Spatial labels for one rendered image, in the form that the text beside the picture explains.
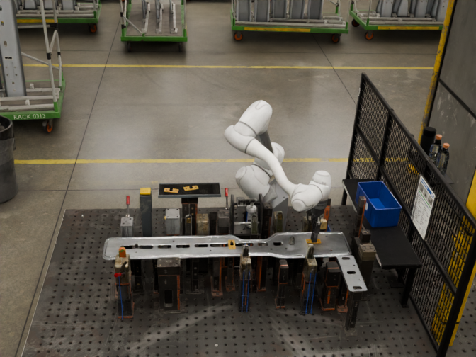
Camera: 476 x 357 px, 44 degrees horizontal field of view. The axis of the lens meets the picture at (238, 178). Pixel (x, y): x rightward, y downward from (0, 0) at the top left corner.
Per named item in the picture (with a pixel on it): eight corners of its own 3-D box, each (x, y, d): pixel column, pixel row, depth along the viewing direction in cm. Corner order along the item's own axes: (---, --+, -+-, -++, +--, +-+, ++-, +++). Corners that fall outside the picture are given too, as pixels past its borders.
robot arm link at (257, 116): (252, 170, 403) (270, 146, 408) (271, 182, 397) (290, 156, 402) (232, 117, 333) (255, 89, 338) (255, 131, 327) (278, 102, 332)
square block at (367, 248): (353, 301, 336) (363, 252, 317) (350, 292, 343) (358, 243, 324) (367, 301, 337) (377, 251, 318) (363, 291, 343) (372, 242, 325)
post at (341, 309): (338, 312, 328) (345, 273, 313) (333, 299, 337) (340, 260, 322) (349, 312, 328) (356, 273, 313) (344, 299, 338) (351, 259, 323)
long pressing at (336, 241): (100, 263, 312) (100, 261, 311) (105, 238, 331) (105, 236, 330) (353, 256, 325) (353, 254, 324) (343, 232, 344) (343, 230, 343)
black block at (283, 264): (274, 311, 327) (278, 270, 312) (271, 298, 336) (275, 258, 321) (288, 311, 328) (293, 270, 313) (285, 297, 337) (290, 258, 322)
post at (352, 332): (346, 336, 312) (353, 296, 297) (341, 321, 322) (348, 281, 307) (357, 336, 313) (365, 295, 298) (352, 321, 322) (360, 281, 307)
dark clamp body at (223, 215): (214, 271, 354) (215, 219, 334) (212, 258, 365) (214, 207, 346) (231, 270, 355) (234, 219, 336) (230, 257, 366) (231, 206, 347)
